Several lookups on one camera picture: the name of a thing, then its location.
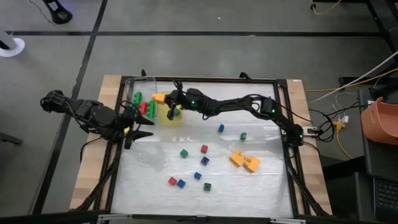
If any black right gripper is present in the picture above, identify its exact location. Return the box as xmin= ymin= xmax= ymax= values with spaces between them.
xmin=164 ymin=89 xmax=188 ymax=121

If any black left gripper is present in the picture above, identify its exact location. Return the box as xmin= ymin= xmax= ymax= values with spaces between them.
xmin=119 ymin=106 xmax=155 ymax=151

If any orange building block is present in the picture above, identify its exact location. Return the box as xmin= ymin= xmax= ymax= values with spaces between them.
xmin=243 ymin=156 xmax=261 ymax=174
xmin=152 ymin=93 xmax=167 ymax=105
xmin=229 ymin=150 xmax=246 ymax=168

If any yellow translucent plastic bin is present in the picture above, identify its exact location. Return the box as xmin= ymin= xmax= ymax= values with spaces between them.
xmin=157 ymin=90 xmax=184 ymax=127

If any clear plastic bin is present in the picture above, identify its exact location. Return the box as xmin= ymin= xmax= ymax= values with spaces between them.
xmin=123 ymin=76 xmax=158 ymax=125

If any grey metal foot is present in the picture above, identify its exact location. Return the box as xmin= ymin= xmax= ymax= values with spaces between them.
xmin=0 ymin=132 xmax=24 ymax=146

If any black stand base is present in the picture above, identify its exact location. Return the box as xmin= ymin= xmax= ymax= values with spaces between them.
xmin=42 ymin=0 xmax=73 ymax=25

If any white round stand base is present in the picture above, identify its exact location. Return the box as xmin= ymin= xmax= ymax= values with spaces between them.
xmin=0 ymin=26 xmax=25 ymax=58

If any orange plastic bucket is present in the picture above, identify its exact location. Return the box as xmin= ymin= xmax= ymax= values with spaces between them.
xmin=360 ymin=96 xmax=398 ymax=146

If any black tripod leg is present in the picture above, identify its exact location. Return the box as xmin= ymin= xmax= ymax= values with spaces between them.
xmin=365 ymin=0 xmax=398 ymax=54

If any black keyboard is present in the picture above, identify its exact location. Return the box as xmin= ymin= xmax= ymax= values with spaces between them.
xmin=373 ymin=177 xmax=398 ymax=223

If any black metal table frame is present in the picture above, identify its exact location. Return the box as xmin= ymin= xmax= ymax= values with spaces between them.
xmin=71 ymin=70 xmax=331 ymax=224

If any yellow plug cable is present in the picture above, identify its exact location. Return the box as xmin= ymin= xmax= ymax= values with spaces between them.
xmin=332 ymin=120 xmax=354 ymax=160

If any long yellow cable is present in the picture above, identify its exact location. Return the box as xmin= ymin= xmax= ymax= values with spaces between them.
xmin=304 ymin=67 xmax=398 ymax=93

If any white cable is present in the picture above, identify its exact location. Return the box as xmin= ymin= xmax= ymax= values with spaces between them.
xmin=307 ymin=51 xmax=398 ymax=105

